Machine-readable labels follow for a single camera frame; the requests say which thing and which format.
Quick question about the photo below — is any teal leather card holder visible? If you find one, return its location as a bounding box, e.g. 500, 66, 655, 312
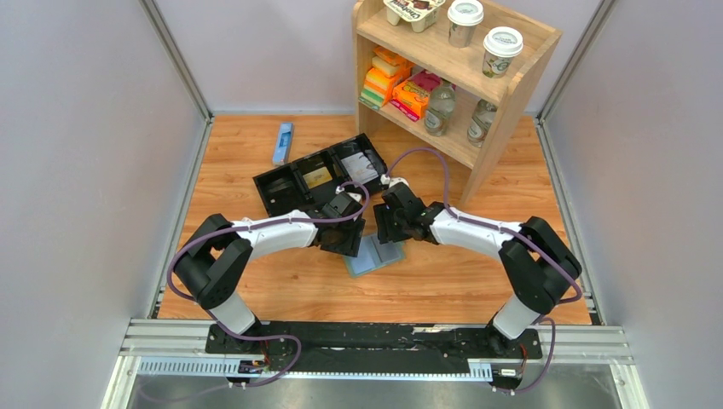
343, 234, 405, 278

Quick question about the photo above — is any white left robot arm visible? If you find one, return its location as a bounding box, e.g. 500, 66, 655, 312
169, 188, 364, 354

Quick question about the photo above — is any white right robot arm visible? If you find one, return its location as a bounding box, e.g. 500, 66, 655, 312
374, 176, 582, 357

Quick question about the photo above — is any silver VIP card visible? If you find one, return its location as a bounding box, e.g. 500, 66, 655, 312
341, 153, 379, 184

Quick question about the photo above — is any gold card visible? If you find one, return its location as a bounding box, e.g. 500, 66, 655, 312
303, 167, 333, 190

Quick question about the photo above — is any black three-compartment tray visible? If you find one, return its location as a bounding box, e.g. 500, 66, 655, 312
253, 133, 388, 216

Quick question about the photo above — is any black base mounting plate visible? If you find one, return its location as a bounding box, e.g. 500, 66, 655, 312
205, 321, 542, 375

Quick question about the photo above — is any blue rectangular box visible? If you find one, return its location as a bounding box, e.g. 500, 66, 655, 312
272, 122, 293, 166

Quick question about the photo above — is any orange snack box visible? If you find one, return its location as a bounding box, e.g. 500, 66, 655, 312
390, 70, 442, 122

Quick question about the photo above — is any glass bottle left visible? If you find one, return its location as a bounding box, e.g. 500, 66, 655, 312
424, 79, 456, 136

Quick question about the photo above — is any glass bottle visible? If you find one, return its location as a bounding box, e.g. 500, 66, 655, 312
424, 79, 456, 136
467, 99, 497, 147

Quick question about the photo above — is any glass bottle right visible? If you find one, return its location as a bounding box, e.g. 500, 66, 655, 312
467, 99, 497, 147

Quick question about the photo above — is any stacked colourful sponges pack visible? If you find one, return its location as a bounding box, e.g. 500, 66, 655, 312
358, 46, 414, 110

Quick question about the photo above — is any wooden shelf unit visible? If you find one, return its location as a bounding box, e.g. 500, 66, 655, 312
350, 0, 564, 211

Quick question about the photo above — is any paper coffee cup right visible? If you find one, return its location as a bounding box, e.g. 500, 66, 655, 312
483, 26, 523, 78

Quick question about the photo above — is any paper coffee cup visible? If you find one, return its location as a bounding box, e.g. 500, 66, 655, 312
447, 0, 484, 49
483, 26, 523, 78

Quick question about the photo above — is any chocolate pudding cup pack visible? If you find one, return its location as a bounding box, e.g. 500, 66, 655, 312
383, 0, 446, 33

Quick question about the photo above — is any paper coffee cup left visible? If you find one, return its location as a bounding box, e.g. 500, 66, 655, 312
447, 0, 484, 49

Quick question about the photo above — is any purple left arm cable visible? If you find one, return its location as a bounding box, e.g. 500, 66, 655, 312
166, 180, 371, 389

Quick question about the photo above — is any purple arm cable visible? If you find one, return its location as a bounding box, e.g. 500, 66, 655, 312
166, 180, 371, 389
384, 147, 584, 395

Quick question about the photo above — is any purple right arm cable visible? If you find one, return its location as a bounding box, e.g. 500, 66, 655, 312
384, 147, 584, 395

